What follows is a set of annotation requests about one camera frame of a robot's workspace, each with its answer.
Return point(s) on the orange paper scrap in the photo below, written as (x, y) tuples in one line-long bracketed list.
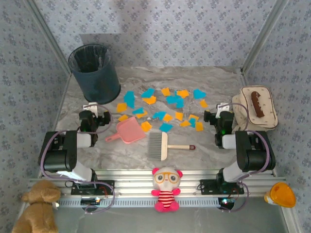
[(199, 126), (183, 93), (149, 99), (203, 103), (185, 123), (146, 126), (165, 91), (123, 118), (167, 118), (142, 114), (179, 116), (121, 107), (194, 117)]

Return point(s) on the pink plastic dustpan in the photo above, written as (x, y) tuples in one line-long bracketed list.
[(130, 132)]

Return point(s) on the large blue paper scrap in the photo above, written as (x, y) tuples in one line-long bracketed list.
[(129, 99)]

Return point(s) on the cream hand brush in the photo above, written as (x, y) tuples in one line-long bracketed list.
[(158, 145)]

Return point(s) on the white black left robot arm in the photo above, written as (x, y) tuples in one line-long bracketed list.
[(58, 155)]

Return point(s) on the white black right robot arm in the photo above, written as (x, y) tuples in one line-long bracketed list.
[(255, 155)]

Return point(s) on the dark blue trash bin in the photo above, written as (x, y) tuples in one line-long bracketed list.
[(99, 82)]

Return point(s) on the pink striped plush doll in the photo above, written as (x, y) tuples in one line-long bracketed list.
[(166, 182)]

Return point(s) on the black control board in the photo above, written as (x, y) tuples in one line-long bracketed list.
[(227, 202), (90, 201)]

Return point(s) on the orange yellow plastic toy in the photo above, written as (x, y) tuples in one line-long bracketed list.
[(283, 195)]

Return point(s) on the brown teddy bear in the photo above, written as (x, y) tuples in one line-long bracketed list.
[(36, 213)]

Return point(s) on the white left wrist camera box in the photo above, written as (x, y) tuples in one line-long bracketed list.
[(90, 108)]

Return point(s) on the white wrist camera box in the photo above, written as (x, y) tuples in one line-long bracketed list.
[(224, 107), (90, 108)]

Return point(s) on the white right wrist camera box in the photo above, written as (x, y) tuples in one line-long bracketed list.
[(224, 107)]

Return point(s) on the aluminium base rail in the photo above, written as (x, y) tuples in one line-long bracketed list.
[(136, 180)]

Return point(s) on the aluminium frame post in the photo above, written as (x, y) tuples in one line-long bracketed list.
[(50, 36), (264, 36)]

